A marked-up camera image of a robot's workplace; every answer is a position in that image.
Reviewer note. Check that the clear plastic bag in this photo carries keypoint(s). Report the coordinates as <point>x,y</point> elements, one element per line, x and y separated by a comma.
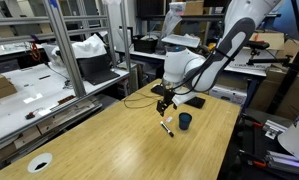
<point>172,18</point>

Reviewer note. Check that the small aluminium bracket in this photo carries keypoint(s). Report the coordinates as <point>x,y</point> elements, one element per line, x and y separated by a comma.
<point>274,128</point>

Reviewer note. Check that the plain white box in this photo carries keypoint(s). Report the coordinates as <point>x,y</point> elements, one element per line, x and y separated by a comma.
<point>245,61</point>

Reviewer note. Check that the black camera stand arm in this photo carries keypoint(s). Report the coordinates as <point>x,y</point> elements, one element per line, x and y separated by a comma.
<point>275,61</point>

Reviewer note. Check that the blue plastic cup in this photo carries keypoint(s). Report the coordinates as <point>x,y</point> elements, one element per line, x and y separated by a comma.
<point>185,123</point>

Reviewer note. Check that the black laptop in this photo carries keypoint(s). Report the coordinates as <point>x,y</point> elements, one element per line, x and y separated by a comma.
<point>95,71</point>

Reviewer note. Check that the white board with coloured dots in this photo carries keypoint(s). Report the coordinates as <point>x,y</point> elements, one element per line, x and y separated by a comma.
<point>295,136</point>

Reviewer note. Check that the aluminium extrusion bars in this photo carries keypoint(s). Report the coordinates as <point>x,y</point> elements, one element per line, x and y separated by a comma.
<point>285,161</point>

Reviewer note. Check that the black camera on stand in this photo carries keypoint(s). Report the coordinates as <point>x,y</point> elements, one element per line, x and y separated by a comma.
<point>257,44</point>

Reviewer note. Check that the white printed carton box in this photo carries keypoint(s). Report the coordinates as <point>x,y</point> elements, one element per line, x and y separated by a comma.
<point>227,93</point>

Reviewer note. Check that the white flat tray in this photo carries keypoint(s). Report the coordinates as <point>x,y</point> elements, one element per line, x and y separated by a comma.
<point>182,40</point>

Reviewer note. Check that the white round table grommet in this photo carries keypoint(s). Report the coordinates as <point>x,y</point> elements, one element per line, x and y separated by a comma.
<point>47,159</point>

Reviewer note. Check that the black storage bin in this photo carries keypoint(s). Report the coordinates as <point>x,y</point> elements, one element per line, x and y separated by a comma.
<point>145,45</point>

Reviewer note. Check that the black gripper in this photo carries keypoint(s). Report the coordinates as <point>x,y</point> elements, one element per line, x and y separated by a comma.
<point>169,94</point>

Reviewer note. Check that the large brown cardboard box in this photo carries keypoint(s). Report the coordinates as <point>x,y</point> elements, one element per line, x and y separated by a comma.
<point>289,96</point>

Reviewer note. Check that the small black red gadget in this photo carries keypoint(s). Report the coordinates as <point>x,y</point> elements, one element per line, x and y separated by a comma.
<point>30,116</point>

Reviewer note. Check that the flat brown cardboard box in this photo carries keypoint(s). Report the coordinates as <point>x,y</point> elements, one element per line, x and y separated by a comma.
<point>270,40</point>

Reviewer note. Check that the white cloth cover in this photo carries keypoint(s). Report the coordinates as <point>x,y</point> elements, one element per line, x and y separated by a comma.
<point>89,48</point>

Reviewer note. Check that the black computer keyboard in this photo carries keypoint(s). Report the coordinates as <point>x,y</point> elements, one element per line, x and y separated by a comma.
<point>197,101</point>

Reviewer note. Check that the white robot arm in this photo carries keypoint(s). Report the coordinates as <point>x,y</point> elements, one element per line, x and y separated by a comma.
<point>209,50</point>

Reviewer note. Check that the black white dry-erase marker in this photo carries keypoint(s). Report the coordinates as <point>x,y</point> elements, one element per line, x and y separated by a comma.
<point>167,129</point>

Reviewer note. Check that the aluminium frame shelf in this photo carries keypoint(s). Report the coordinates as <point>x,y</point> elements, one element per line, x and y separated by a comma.
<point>64,50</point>

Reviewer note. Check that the black upright pole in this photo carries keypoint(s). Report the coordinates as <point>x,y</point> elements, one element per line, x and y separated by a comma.
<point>289,76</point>

